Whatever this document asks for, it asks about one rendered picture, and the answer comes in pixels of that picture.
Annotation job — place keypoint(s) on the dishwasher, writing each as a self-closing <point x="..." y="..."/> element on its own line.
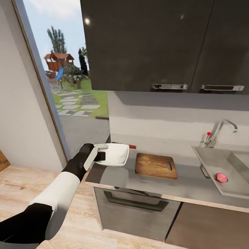
<point x="140" y="215"/>

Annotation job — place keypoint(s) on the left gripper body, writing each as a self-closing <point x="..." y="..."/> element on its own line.
<point x="100" y="156"/>

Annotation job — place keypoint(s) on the bowl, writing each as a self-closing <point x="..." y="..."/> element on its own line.
<point x="115" y="155"/>

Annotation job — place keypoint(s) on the cutting board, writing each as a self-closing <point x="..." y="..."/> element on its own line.
<point x="155" y="165"/>

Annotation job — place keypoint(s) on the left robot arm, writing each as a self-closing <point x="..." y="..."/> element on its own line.
<point x="43" y="217"/>

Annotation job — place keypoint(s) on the vidalia onion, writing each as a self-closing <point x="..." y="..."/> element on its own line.
<point x="221" y="177"/>

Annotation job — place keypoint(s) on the fixed window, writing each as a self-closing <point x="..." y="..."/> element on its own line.
<point x="54" y="35"/>

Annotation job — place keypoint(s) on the cabinet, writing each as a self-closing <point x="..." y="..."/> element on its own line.
<point x="177" y="46"/>

